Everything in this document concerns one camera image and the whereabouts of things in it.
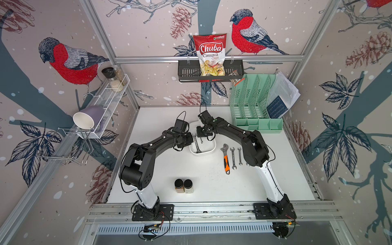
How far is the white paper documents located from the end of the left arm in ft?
2.15

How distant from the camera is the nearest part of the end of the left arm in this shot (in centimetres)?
72

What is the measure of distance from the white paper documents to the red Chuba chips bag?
0.42 m

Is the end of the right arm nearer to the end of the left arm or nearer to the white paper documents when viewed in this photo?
the end of the left arm

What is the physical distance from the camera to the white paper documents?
0.92 m
